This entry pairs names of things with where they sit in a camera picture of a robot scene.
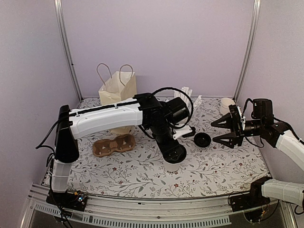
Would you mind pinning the left aluminium frame post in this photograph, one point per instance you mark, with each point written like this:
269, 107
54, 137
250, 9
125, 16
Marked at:
66, 48

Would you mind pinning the white paper cup far corner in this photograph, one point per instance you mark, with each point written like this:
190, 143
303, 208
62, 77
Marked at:
224, 105

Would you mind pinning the aluminium frame post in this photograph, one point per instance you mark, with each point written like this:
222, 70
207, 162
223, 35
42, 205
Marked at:
249, 46
66, 48

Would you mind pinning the white paper coffee cup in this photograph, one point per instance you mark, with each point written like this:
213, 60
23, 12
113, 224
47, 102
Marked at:
171, 167

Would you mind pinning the bundle of white wrapped straws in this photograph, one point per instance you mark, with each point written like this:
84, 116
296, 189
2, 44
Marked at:
188, 91

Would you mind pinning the floral patterned table mat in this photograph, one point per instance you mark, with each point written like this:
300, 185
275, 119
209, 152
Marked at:
140, 173

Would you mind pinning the black plastic cup lid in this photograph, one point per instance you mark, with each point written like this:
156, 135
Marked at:
176, 156

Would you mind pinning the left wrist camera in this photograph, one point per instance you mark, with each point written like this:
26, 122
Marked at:
186, 131

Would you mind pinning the front aluminium rail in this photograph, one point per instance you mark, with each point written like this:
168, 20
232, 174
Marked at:
118, 212

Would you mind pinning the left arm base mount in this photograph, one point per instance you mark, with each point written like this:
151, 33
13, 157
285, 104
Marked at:
75, 201

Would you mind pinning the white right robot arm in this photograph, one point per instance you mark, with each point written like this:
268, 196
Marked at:
284, 154

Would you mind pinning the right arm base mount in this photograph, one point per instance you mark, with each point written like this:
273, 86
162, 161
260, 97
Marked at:
251, 200

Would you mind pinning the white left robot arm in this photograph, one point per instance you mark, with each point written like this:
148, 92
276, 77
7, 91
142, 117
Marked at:
74, 124

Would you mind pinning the brown cardboard cup carrier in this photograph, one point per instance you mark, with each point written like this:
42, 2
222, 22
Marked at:
106, 147

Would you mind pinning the right aluminium frame post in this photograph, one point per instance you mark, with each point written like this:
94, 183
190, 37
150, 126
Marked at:
249, 46

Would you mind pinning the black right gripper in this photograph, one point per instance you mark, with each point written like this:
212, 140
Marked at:
238, 133

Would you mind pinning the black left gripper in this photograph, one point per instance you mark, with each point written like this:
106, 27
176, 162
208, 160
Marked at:
164, 148

